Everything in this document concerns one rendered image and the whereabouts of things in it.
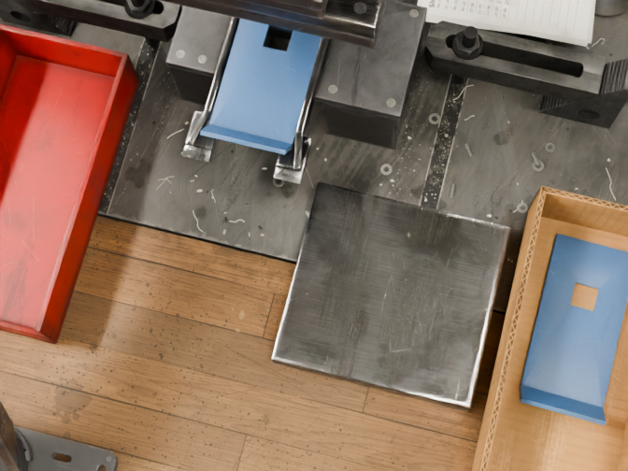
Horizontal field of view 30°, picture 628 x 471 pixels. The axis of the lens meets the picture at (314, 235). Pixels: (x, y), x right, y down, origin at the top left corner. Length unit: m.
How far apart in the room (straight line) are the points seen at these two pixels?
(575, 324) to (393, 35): 0.29
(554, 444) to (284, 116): 0.35
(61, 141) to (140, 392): 0.24
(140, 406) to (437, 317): 0.26
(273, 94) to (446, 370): 0.27
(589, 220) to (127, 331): 0.40
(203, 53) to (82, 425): 0.33
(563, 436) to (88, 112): 0.50
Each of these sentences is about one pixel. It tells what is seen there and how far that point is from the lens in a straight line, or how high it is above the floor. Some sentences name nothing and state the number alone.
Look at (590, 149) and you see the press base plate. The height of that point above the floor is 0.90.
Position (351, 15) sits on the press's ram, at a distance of 0.83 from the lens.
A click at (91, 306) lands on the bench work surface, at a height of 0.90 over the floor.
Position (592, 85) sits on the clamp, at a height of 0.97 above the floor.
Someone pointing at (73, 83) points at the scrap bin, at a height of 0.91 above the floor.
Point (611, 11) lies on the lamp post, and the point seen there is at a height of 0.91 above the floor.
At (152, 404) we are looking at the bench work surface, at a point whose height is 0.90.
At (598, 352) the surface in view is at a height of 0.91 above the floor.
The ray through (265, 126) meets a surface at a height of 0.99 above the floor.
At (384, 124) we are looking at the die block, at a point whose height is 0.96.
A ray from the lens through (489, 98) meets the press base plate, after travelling 1.07.
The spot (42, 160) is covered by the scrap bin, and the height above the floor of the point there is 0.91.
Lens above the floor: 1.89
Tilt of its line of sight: 75 degrees down
